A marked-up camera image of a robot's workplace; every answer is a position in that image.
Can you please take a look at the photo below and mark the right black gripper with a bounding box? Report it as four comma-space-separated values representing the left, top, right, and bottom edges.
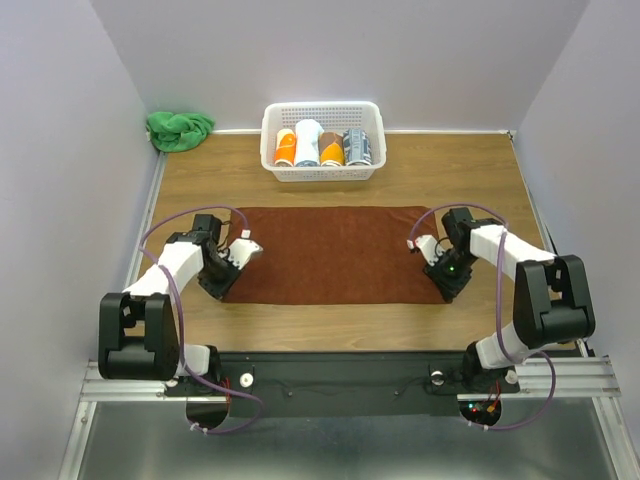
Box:
424, 249, 478, 302

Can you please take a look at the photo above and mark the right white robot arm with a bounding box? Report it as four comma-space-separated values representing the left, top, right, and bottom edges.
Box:
407, 206, 596, 390

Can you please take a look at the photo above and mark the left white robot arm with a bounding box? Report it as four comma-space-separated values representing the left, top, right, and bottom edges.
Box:
98, 214, 263, 394

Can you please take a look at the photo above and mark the orange white rolled towel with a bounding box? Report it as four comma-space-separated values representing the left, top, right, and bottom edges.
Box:
274, 128, 297, 167

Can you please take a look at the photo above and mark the green towel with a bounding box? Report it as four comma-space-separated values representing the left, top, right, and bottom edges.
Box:
146, 111, 215, 153

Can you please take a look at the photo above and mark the grey patterned rolled towel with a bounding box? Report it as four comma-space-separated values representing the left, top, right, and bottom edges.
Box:
343, 128, 373, 166

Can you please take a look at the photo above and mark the white blue rolled towel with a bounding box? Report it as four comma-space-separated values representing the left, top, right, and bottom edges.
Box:
294, 119, 324, 167

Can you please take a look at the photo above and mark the brown orange rolled towel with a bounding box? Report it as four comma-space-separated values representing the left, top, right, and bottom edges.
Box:
318, 132, 345, 167

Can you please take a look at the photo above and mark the white plastic basket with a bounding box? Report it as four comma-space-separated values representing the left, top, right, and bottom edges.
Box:
260, 101, 387, 182

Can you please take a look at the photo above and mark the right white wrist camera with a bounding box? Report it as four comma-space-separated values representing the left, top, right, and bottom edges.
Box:
406, 235, 443, 267

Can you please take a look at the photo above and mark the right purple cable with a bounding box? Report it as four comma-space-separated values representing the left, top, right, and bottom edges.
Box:
407, 202, 557, 432

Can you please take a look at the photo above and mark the purple cable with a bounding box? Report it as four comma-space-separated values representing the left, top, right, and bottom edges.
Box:
139, 203, 265, 435
407, 202, 557, 432

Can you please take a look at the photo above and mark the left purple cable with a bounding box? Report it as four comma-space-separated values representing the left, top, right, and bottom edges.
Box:
139, 203, 265, 435

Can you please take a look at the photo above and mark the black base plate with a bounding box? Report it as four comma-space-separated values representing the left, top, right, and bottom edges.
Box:
164, 350, 521, 420

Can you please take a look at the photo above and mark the aluminium frame rail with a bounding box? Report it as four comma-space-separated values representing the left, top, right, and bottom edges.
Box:
58, 149, 189, 480

